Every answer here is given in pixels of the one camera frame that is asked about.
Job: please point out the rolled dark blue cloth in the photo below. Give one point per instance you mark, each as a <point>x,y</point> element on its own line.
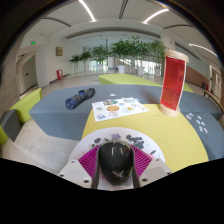
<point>78,98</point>

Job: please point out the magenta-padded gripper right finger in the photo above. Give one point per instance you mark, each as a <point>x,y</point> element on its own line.
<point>155,170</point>

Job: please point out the black computer mouse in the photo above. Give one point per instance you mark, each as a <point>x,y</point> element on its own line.
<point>116,163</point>

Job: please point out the red fire extinguisher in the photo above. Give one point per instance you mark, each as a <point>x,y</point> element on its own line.
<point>59,74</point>

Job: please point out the yellow-green bench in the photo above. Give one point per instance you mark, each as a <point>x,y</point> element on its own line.
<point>26,105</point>

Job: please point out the framed wall picture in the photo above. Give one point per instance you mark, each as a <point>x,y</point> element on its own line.
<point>59,51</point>

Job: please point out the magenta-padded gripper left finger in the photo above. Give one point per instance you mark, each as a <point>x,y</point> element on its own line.
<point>73,170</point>

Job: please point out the group of potted green plants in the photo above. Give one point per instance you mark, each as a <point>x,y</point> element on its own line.
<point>126,50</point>

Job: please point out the group of ceiling strip lights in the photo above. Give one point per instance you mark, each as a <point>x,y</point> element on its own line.
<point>87,10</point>

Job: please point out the green exit sign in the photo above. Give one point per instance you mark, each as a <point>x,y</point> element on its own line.
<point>33,42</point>

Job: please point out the wooden chair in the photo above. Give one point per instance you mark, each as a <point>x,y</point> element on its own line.
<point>215,100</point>

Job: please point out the white printed sticker sheet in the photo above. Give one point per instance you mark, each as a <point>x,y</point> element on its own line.
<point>113,113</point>

